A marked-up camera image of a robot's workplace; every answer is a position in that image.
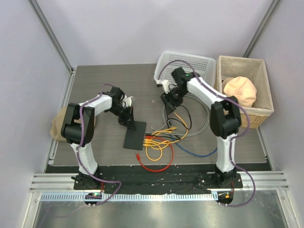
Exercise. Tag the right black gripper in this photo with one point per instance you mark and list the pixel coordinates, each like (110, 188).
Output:
(167, 98)

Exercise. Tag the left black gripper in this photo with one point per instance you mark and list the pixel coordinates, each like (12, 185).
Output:
(128, 121)

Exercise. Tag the black network switch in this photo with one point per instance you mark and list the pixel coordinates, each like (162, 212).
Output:
(134, 138)

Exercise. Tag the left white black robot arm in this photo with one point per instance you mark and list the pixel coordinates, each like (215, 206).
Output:
(88, 174)

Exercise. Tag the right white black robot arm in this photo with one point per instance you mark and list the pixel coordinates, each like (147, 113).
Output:
(224, 117)

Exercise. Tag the white plastic perforated basket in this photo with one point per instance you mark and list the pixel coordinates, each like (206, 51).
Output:
(205, 67)

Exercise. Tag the peach cloth hat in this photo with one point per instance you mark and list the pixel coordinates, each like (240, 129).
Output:
(242, 88)

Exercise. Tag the wicker basket with liner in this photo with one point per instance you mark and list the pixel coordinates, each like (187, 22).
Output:
(255, 70)

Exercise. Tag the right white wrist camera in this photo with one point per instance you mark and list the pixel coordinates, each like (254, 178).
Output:
(164, 84)

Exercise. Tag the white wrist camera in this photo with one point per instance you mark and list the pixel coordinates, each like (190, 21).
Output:
(164, 84)
(127, 101)

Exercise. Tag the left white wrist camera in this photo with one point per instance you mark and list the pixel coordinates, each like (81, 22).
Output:
(127, 101)

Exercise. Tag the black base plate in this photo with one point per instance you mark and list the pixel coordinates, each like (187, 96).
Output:
(175, 177)

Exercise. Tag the aluminium rail frame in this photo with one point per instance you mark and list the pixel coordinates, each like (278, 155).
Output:
(163, 200)

